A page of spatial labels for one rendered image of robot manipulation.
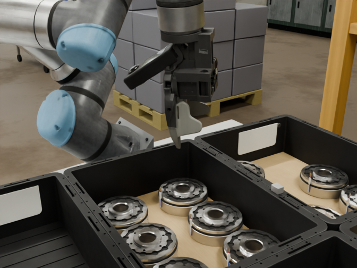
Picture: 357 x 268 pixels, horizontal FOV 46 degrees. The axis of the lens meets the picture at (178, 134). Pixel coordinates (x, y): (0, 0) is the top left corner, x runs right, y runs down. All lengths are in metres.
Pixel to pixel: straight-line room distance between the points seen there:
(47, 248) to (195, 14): 0.48
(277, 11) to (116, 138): 7.37
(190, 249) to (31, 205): 0.31
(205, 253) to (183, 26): 0.39
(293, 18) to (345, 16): 5.57
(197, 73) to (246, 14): 3.06
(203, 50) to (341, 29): 1.86
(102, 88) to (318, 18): 6.85
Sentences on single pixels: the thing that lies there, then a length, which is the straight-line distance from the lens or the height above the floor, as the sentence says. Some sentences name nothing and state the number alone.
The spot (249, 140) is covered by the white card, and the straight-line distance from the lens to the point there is 1.05.
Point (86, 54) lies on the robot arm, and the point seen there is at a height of 1.19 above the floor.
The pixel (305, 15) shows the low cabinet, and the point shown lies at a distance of 7.89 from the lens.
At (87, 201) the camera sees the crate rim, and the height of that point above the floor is 0.93.
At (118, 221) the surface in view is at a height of 0.86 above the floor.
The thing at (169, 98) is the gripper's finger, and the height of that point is 1.09.
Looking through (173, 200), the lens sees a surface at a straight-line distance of 0.85.
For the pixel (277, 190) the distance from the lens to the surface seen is 0.75.
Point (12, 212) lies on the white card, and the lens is 0.84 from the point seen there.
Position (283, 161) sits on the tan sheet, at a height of 0.83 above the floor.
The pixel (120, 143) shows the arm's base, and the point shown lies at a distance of 1.04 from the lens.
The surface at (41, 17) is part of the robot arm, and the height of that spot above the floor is 1.23.
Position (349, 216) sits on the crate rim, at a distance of 0.74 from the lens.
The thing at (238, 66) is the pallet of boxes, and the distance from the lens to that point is 3.78.
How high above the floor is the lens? 1.31
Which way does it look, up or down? 23 degrees down
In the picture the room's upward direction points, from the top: straight up
